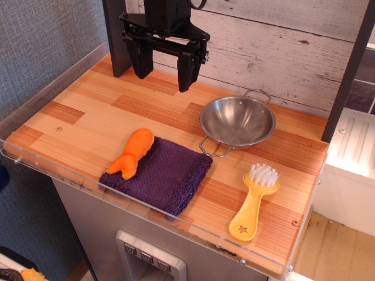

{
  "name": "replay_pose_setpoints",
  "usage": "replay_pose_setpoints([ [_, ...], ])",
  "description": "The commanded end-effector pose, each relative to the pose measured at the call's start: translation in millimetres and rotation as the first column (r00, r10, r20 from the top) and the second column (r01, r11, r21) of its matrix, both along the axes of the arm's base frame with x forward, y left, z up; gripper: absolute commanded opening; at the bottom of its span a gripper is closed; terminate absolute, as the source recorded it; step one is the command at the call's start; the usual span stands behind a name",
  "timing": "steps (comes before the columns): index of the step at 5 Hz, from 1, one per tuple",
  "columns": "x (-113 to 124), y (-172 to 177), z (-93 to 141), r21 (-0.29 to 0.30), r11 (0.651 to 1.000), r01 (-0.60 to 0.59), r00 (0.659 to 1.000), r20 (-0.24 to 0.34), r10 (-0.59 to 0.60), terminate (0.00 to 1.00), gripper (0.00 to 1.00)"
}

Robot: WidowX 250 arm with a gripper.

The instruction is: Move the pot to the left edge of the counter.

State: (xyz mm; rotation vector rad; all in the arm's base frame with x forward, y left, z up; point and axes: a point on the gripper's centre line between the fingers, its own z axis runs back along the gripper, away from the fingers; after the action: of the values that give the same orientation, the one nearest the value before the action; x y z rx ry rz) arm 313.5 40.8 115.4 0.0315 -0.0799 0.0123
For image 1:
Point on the orange plush fish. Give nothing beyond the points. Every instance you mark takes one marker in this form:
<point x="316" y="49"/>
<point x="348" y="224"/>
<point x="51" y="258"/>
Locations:
<point x="137" y="146"/>

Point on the orange plush toy on floor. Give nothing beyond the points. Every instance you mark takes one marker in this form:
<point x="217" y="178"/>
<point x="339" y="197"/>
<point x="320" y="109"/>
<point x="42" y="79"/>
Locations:
<point x="32" y="275"/>

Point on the clear acrylic edge guard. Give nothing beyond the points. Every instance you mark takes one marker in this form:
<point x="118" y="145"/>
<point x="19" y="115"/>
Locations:
<point x="206" y="219"/>

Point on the white toy sink unit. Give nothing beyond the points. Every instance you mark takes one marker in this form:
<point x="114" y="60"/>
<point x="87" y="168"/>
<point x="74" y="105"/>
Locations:
<point x="345" y="190"/>

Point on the grey toy fridge cabinet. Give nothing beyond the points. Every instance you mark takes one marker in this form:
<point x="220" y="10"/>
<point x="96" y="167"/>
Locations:
<point x="97" y="214"/>

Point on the purple knitted cloth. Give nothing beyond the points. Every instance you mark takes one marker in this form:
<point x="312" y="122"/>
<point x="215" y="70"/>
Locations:
<point x="167" y="176"/>

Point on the dark right shelf post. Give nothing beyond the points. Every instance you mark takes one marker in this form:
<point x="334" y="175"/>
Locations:
<point x="350" y="72"/>

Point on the small stainless steel wok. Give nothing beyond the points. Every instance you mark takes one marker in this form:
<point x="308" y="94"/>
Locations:
<point x="238" y="121"/>

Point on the silver dispenser panel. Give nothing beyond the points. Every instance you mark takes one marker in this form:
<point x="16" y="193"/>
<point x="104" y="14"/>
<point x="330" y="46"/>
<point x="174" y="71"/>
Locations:
<point x="144" y="261"/>

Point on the yellow scrub brush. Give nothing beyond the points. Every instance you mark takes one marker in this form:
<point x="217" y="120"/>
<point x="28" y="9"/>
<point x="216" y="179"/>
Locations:
<point x="261" y="180"/>

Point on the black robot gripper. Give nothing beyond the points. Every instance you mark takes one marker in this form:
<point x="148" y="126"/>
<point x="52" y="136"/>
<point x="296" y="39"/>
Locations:
<point x="165" y="26"/>

